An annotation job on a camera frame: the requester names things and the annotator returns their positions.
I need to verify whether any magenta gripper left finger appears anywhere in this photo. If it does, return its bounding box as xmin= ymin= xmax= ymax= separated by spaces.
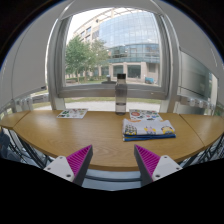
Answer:
xmin=44 ymin=145 xmax=93 ymax=186

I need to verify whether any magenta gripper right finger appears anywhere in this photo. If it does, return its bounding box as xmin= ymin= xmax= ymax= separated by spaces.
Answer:
xmin=134 ymin=145 xmax=182 ymax=186

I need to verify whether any folded blue towel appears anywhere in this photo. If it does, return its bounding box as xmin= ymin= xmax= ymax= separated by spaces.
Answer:
xmin=123 ymin=134 xmax=176 ymax=141

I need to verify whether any folded patterned towel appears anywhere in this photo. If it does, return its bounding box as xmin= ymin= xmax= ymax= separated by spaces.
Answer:
xmin=123 ymin=119 xmax=175 ymax=136

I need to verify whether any sticker sheet left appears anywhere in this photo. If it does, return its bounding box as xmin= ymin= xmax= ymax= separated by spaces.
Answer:
xmin=58 ymin=108 xmax=88 ymax=119

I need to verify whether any sticker sheet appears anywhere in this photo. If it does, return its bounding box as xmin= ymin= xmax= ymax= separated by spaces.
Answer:
xmin=58 ymin=108 xmax=88 ymax=119
xmin=129 ymin=109 xmax=162 ymax=121

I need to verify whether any sticker sheet right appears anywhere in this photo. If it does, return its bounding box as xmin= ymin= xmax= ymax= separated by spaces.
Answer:
xmin=129 ymin=109 xmax=162 ymax=121

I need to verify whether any white power socket strip right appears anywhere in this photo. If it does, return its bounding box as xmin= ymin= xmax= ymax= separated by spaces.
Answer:
xmin=179 ymin=95 xmax=215 ymax=110

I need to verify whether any white power socket strip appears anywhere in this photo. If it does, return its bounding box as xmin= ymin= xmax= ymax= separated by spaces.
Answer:
xmin=179 ymin=95 xmax=215 ymax=110
xmin=13 ymin=94 xmax=50 ymax=111

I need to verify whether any white power socket strip left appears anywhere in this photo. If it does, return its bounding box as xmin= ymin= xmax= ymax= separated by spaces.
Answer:
xmin=13 ymin=94 xmax=50 ymax=111

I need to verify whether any clear water bottle black cap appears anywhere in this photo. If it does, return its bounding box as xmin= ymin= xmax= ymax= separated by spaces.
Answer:
xmin=115 ymin=73 xmax=127 ymax=115

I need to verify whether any grey window frame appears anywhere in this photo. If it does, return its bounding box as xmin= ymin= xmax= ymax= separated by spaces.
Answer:
xmin=46 ymin=0 xmax=181 ymax=112

